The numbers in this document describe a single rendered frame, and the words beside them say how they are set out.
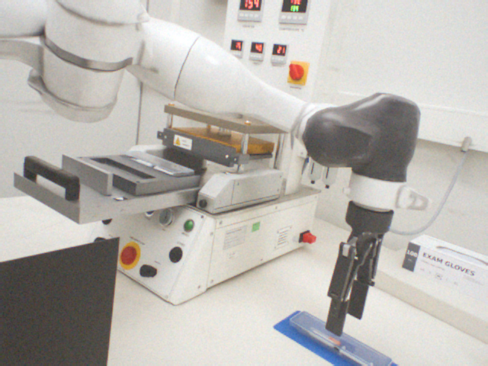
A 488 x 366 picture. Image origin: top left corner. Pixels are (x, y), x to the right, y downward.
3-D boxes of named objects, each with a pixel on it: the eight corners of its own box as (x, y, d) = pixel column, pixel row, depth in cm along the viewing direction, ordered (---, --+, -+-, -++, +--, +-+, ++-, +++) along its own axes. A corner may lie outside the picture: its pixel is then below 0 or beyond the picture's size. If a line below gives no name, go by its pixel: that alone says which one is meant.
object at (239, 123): (222, 138, 126) (228, 94, 123) (309, 162, 108) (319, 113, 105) (160, 139, 107) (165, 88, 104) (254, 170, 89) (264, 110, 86)
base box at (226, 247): (223, 211, 143) (231, 163, 139) (318, 251, 122) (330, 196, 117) (80, 246, 101) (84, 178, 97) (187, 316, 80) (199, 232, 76)
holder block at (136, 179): (139, 163, 99) (140, 152, 99) (199, 186, 88) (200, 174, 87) (74, 168, 86) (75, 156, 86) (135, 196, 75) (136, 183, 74)
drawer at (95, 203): (142, 177, 102) (144, 146, 100) (206, 203, 90) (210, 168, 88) (13, 191, 79) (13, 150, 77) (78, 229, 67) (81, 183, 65)
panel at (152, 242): (85, 247, 100) (119, 177, 102) (168, 301, 83) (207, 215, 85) (78, 246, 98) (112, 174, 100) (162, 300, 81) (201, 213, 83)
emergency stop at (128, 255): (122, 261, 93) (130, 244, 93) (133, 268, 91) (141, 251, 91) (117, 260, 92) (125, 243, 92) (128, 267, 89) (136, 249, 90)
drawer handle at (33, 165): (34, 175, 78) (34, 154, 77) (79, 199, 69) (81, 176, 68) (22, 176, 76) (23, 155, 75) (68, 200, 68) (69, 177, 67)
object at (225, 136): (215, 141, 119) (219, 107, 116) (277, 159, 106) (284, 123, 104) (169, 142, 105) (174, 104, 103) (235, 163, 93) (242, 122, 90)
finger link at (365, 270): (353, 234, 73) (357, 229, 74) (352, 279, 80) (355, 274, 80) (374, 242, 71) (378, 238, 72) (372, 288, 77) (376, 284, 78)
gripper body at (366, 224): (361, 195, 76) (350, 242, 78) (339, 202, 69) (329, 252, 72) (402, 208, 72) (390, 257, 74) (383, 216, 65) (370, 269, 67)
